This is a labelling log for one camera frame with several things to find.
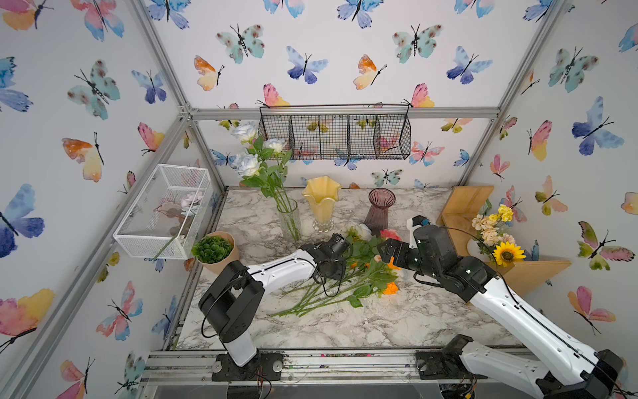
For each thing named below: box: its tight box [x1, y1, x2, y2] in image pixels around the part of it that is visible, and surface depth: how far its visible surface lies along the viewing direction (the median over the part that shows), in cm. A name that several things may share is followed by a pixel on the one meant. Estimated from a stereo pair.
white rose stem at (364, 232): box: [355, 223, 373, 242], surface depth 98 cm
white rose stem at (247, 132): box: [230, 122, 273, 161], surface depth 77 cm
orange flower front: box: [383, 281, 400, 296], surface depth 88 cm
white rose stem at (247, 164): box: [234, 152, 261, 178], surface depth 76 cm
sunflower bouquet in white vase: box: [467, 199, 527, 268], surface depth 77 cm
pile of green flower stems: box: [267, 232, 399, 318], surface depth 90 cm
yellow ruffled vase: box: [302, 175, 343, 233], surface depth 96 cm
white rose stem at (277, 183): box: [261, 137, 300, 242], surface depth 88 cm
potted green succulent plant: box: [191, 231, 241, 276], surface depth 87 cm
